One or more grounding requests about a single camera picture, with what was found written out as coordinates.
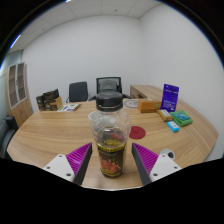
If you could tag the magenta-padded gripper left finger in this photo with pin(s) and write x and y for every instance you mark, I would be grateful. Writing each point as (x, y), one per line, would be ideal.
(78, 159)

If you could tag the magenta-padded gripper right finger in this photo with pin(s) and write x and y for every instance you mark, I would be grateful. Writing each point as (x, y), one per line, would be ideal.
(146, 159)

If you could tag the clear black-capped drink bottle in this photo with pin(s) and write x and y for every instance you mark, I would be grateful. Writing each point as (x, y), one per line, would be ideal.
(110, 160)

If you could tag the flat round red coaster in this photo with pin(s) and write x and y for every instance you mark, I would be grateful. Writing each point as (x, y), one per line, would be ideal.
(138, 132)

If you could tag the small blue white box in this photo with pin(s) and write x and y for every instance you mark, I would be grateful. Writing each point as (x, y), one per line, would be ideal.
(173, 126)

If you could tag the green folded cloth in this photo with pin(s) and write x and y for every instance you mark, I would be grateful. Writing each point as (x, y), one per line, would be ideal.
(183, 123)

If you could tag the white and green leaflet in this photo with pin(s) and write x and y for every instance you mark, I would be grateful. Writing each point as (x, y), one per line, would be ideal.
(68, 107)

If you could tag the orange-brown cardboard box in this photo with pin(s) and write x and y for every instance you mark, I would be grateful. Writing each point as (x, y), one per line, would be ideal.
(149, 106)

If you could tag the teal flat packet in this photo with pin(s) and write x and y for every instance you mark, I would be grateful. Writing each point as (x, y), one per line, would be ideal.
(181, 116)

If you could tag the purple standing packet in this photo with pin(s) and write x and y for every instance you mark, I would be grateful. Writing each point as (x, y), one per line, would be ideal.
(170, 97)

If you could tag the dark boxes in wooden holder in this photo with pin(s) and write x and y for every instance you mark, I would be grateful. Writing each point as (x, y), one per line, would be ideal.
(48, 100)

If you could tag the black office chair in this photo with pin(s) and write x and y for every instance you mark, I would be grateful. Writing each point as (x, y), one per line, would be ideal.
(77, 91)

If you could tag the dark padded chair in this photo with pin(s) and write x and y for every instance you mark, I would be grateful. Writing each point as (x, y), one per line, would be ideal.
(8, 133)

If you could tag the grey mesh office chair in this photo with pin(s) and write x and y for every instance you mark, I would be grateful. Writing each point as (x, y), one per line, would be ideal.
(108, 84)

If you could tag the wooden glass-door shelf cabinet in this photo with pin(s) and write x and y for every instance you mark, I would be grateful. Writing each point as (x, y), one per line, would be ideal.
(18, 86)

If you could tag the ceiling light panel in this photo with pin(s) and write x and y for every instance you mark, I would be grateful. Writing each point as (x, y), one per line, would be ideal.
(15, 41)

